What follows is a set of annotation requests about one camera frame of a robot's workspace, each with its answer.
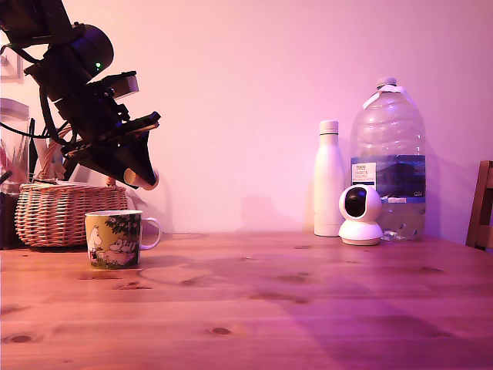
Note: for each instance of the white picture frame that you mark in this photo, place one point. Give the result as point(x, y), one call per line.
point(20, 71)

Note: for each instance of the cartoon print mug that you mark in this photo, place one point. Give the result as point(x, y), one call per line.
point(111, 239)

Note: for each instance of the white metal bottle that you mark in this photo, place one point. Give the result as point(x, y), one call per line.
point(327, 185)

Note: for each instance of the dark jar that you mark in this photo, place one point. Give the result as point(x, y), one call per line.
point(7, 219)

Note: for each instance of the wooden chair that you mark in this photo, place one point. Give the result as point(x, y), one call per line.
point(483, 208)

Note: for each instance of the large clear water bottle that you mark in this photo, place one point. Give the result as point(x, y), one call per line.
point(389, 135)

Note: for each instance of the wicker basket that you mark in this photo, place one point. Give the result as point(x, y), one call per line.
point(50, 216)

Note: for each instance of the pale coffee capsule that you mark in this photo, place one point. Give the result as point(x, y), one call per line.
point(130, 176)

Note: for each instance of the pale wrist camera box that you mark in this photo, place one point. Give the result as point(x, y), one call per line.
point(129, 85)

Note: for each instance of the glass jar with white lid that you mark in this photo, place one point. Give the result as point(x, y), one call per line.
point(13, 112)

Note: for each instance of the small white round camera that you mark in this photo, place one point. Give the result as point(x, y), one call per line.
point(362, 231)

